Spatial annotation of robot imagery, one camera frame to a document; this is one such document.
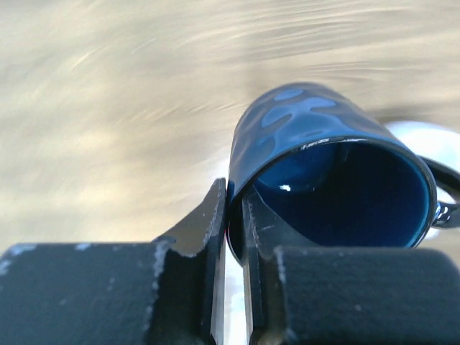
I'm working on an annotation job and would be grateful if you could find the glossy dark blue mug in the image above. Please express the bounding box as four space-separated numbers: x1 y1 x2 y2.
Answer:
227 82 459 258

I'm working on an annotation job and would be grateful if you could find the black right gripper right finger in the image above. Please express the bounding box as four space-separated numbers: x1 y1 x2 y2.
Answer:
241 190 459 344

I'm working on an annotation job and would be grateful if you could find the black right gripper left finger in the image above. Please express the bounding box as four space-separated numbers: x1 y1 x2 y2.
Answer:
1 179 226 344

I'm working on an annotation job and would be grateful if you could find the cream round mug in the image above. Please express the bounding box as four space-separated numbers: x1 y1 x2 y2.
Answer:
386 120 460 202

